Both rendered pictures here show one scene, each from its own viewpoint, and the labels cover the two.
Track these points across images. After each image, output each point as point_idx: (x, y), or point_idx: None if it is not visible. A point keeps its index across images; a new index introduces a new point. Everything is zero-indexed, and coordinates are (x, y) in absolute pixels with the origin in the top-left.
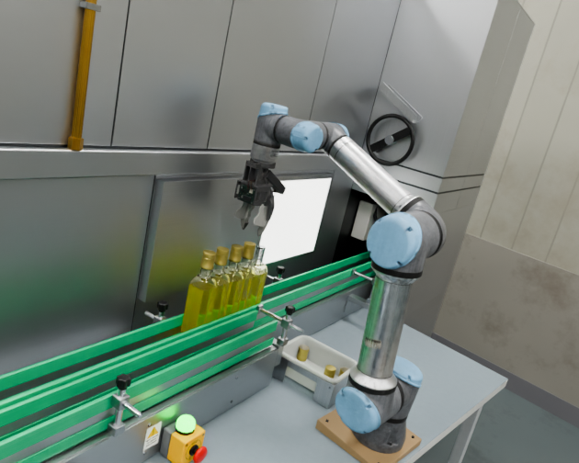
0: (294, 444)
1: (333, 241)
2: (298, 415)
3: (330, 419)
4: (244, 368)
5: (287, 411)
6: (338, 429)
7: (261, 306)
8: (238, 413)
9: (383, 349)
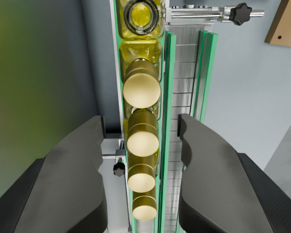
0: (253, 76)
1: None
2: (243, 40)
3: (281, 31)
4: None
5: (231, 43)
6: None
7: (171, 15)
8: None
9: None
